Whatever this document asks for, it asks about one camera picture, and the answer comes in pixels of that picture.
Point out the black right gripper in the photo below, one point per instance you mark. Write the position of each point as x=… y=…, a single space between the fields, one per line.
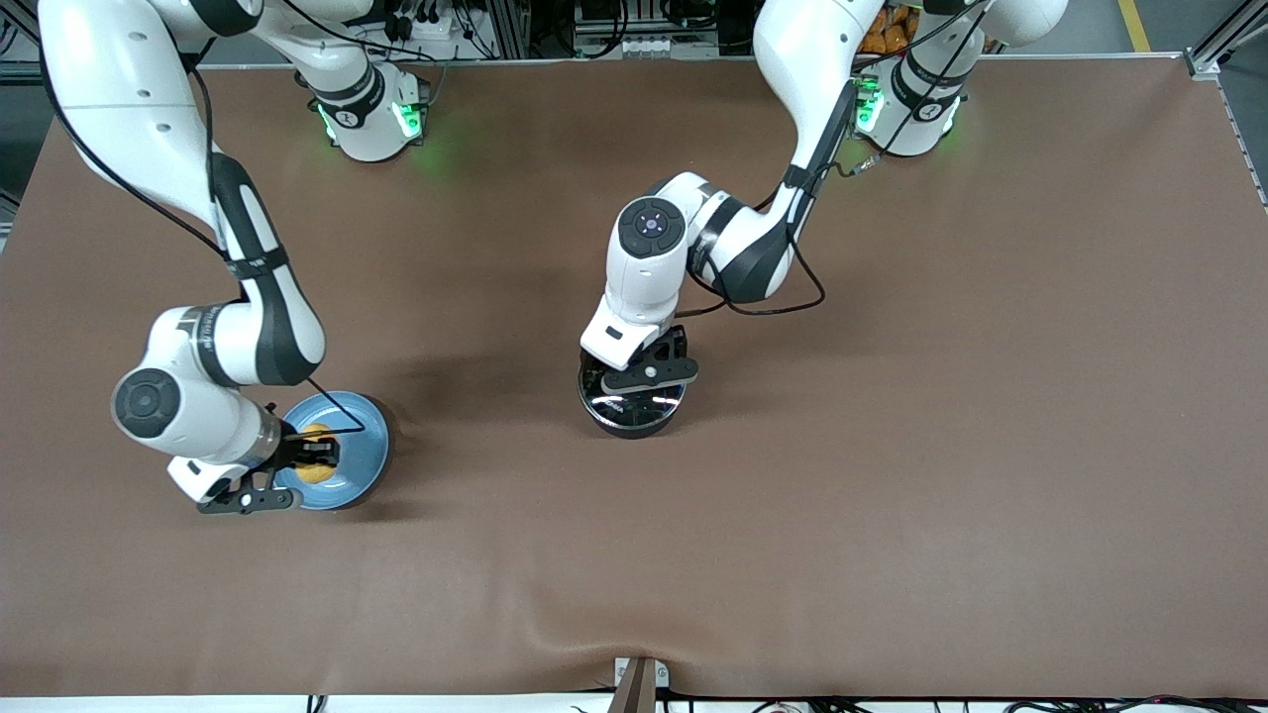
x=293 y=451

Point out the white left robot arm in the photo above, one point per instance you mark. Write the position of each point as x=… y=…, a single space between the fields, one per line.
x=649 y=287

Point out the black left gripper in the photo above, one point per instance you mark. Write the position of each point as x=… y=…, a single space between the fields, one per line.
x=672 y=347

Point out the glass lid with blue knob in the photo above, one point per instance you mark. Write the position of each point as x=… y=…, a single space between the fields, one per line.
x=644 y=404

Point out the blue round plate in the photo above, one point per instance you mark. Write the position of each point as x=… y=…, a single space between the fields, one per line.
x=362 y=456

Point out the brown table cover mat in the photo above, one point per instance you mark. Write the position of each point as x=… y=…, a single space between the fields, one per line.
x=892 y=545

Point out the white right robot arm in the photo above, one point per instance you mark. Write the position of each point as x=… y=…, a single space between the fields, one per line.
x=129 y=99

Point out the bag of orange items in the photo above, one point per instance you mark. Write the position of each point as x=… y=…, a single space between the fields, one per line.
x=887 y=35

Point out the aluminium equipment rack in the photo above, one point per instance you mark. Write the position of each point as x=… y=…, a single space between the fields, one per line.
x=614 y=15

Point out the small metal table bracket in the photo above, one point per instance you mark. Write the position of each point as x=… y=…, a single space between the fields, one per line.
x=662 y=675

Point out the yellow potato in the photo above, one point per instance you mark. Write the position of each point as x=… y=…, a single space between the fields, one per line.
x=315 y=473

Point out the white terminal strip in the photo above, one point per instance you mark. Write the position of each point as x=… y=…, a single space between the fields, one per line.
x=644 y=47

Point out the white power strip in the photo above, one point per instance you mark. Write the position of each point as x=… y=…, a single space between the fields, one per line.
x=426 y=25

